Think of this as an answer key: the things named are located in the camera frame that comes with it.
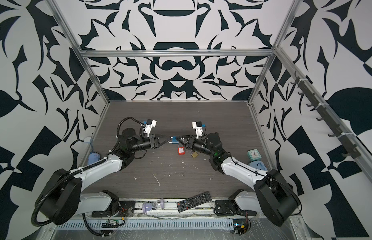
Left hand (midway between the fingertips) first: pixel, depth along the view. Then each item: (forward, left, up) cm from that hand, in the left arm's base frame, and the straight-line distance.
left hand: (172, 137), depth 73 cm
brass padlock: (+2, -12, -23) cm, 26 cm away
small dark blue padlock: (-1, -1, -2) cm, 2 cm away
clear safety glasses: (-26, +12, -21) cm, 35 cm away
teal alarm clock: (0, -48, -23) cm, 53 cm away
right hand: (-2, -2, 0) cm, 2 cm away
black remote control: (-24, -10, -23) cm, 34 cm away
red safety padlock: (+4, -4, -23) cm, 24 cm away
